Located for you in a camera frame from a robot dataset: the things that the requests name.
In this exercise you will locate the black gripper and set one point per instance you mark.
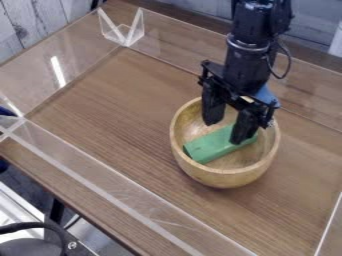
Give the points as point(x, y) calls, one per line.
point(256, 103)

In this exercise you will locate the brown wooden bowl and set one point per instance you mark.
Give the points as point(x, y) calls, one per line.
point(238, 168)

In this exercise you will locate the black table leg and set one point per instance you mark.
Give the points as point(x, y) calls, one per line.
point(57, 211)

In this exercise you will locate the clear acrylic tray wall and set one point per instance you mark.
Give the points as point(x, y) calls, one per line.
point(95, 92)

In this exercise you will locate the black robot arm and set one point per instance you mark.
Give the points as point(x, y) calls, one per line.
point(237, 83)

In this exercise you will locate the green rectangular block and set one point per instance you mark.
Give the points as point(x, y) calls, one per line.
point(212, 146)

